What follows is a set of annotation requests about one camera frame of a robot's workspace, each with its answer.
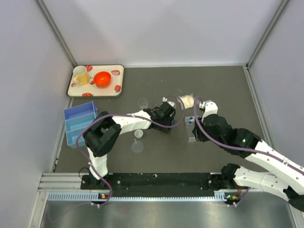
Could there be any clear test tube rack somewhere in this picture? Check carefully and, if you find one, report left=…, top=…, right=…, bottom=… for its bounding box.
left=185, top=116, right=196, bottom=143

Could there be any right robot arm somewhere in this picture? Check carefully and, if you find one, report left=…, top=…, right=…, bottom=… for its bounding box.
left=193, top=114, right=304, bottom=211

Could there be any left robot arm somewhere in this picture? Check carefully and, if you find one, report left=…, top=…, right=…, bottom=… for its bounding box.
left=82, top=101, right=176, bottom=188

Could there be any glass beaker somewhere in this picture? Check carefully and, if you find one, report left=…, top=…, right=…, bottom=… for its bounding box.
left=138, top=98, right=149, bottom=110

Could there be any white plastic funnel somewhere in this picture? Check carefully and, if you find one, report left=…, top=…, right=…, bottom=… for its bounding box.
left=134, top=129, right=143, bottom=139

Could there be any strawberry pattern tray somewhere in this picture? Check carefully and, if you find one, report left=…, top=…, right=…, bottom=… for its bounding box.
left=66, top=65, right=124, bottom=97

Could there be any orange bowl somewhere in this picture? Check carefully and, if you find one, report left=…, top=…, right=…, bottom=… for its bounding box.
left=93, top=71, right=112, bottom=88

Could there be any blue plastic organizer box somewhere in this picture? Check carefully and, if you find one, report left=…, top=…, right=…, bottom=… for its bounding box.
left=64, top=101, right=98, bottom=149

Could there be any yellow mug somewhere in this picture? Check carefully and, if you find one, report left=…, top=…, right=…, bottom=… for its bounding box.
left=73, top=66, right=90, bottom=85

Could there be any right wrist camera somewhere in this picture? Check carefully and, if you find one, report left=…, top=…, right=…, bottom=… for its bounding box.
left=199, top=100, right=218, bottom=119

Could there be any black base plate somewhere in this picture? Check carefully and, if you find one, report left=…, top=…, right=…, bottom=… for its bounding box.
left=80, top=172, right=240, bottom=198

